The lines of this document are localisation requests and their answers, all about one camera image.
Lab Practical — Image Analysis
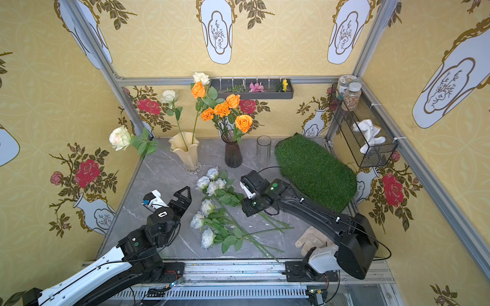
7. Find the pale blue white rose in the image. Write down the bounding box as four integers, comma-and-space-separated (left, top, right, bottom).
196, 176, 211, 191

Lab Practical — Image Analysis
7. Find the orange rose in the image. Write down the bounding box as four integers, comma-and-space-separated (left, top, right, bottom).
191, 82, 225, 133
226, 94, 241, 128
234, 115, 253, 144

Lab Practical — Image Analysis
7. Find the cream white rose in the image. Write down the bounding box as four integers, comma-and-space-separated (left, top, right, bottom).
162, 90, 188, 150
109, 126, 168, 159
190, 71, 211, 144

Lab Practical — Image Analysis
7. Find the orange marigold flower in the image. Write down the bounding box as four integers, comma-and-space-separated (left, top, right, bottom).
200, 108, 214, 121

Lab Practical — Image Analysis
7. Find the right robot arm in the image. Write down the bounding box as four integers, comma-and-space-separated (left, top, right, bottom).
240, 170, 380, 282

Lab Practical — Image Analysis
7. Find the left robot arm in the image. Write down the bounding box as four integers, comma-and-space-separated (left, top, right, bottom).
22, 186, 192, 305

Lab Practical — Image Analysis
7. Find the purple ribbed glass vase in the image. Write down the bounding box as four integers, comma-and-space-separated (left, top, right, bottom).
222, 133, 242, 168

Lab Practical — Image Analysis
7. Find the clear glass vase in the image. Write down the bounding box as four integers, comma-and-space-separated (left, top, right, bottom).
256, 135, 272, 164

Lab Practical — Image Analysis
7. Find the green artificial grass mat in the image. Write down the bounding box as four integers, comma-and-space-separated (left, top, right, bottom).
274, 134, 357, 212

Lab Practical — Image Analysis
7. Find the cream wavy glass vase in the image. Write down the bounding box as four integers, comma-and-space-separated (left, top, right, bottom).
168, 132, 200, 172

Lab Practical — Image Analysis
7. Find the beige work glove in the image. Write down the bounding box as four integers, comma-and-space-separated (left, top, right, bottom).
295, 226, 334, 256

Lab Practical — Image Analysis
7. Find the pink flower in tray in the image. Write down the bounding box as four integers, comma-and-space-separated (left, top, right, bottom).
250, 82, 265, 93

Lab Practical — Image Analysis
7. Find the yellow flower in tray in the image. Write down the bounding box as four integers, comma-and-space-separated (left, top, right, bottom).
281, 79, 288, 93

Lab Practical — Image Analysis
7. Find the white plush toy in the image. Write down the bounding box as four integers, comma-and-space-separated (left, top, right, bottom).
352, 119, 386, 154

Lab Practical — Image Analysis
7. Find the jar of coloured beads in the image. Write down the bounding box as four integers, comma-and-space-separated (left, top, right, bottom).
341, 82, 362, 112

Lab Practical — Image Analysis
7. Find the glass jar with label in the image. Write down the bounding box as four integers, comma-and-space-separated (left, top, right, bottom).
336, 75, 359, 100

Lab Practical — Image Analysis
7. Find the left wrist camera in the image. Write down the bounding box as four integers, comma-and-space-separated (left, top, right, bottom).
142, 190, 168, 212

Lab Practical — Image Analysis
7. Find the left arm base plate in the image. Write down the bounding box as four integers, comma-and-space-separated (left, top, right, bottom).
153, 261, 185, 284

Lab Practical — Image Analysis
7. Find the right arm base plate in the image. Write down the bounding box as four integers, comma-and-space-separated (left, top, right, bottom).
283, 261, 339, 283

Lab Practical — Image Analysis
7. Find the grey wall planter tray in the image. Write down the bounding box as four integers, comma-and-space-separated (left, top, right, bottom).
211, 76, 295, 100

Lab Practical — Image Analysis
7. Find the black wire wall basket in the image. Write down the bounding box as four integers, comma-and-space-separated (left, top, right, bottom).
325, 84, 398, 168

